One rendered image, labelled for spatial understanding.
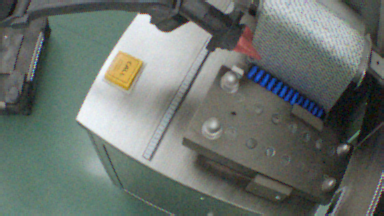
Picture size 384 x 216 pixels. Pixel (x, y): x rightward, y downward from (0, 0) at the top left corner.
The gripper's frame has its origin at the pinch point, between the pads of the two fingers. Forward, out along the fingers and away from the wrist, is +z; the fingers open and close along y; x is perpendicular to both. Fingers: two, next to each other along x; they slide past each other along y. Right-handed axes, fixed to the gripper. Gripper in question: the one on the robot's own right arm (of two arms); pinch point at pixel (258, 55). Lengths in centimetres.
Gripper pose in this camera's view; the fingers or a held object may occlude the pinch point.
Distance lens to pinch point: 108.3
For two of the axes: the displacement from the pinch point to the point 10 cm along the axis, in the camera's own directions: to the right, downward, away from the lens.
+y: -4.5, 8.4, -3.0
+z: 7.6, 5.4, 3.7
